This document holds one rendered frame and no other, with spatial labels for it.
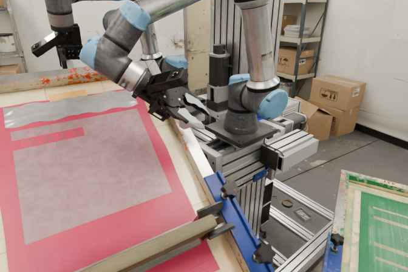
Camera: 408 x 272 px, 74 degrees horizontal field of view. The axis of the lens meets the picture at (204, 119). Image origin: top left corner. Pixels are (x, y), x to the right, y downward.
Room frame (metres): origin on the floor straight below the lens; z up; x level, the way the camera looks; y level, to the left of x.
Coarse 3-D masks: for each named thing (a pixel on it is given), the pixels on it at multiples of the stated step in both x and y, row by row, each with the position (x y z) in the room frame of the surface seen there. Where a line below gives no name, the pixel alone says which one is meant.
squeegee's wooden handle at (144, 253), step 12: (180, 228) 0.43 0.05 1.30; (192, 228) 0.44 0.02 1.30; (204, 228) 0.44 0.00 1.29; (156, 240) 0.40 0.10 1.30; (168, 240) 0.41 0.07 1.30; (180, 240) 0.41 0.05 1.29; (192, 240) 0.46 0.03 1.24; (132, 252) 0.38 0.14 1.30; (144, 252) 0.38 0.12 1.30; (156, 252) 0.39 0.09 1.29; (168, 252) 0.43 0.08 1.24; (96, 264) 0.35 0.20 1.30; (108, 264) 0.35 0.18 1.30; (120, 264) 0.36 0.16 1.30; (132, 264) 0.36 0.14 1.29
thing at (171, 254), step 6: (174, 228) 0.48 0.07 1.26; (162, 234) 0.46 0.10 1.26; (198, 240) 0.47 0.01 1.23; (132, 246) 0.43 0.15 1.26; (180, 246) 0.45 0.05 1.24; (186, 246) 0.45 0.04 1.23; (192, 246) 0.45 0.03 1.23; (120, 252) 0.41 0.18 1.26; (174, 252) 0.44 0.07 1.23; (180, 252) 0.44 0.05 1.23; (108, 258) 0.40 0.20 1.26; (156, 258) 0.42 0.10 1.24; (162, 258) 0.42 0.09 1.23; (168, 258) 0.42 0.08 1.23; (90, 264) 0.38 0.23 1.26; (144, 264) 0.40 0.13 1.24; (150, 264) 0.41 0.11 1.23; (156, 264) 0.41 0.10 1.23; (78, 270) 0.37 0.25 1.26; (132, 270) 0.39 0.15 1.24; (138, 270) 0.39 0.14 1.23; (144, 270) 0.39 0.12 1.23
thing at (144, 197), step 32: (96, 128) 0.71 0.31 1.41; (128, 128) 0.73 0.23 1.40; (96, 160) 0.62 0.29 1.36; (128, 160) 0.64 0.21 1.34; (160, 160) 0.67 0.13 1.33; (128, 192) 0.56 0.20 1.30; (160, 192) 0.58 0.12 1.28; (128, 224) 0.50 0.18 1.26; (160, 224) 0.51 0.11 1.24; (192, 256) 0.46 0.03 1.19
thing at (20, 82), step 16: (144, 64) 0.95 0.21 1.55; (0, 80) 0.73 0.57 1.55; (16, 80) 0.75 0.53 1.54; (32, 80) 0.76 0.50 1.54; (48, 80) 0.78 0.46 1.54; (64, 80) 0.81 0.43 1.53; (80, 80) 0.83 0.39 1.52; (96, 80) 0.86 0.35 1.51; (176, 128) 0.75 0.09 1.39; (192, 144) 0.70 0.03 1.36; (192, 160) 0.67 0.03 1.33; (208, 192) 0.59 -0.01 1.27; (240, 256) 0.46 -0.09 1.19
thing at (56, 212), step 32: (0, 128) 0.64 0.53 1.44; (32, 128) 0.66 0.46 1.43; (64, 128) 0.68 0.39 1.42; (0, 160) 0.56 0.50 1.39; (32, 160) 0.58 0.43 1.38; (64, 160) 0.60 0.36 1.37; (0, 192) 0.50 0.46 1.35; (32, 192) 0.51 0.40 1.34; (64, 192) 0.53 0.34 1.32; (96, 192) 0.54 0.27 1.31; (32, 224) 0.45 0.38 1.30; (64, 224) 0.47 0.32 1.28; (96, 224) 0.48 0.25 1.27; (32, 256) 0.40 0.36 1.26; (64, 256) 0.41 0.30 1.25; (96, 256) 0.42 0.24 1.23
